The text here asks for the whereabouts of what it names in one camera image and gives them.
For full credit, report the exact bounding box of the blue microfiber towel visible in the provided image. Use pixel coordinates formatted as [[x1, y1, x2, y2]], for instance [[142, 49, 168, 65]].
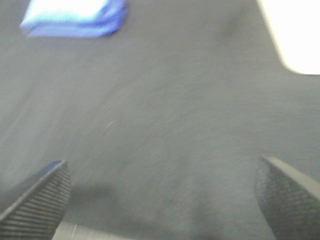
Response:
[[20, 0, 128, 38]]

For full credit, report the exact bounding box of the white plastic basket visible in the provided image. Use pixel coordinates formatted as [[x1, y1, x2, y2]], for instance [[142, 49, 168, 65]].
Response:
[[257, 0, 320, 75]]

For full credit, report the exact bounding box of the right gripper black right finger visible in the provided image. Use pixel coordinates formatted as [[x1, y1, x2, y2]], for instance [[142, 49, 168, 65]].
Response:
[[254, 156, 320, 240]]

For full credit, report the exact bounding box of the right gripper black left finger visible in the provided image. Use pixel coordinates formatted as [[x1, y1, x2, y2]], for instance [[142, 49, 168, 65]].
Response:
[[0, 160, 71, 240]]

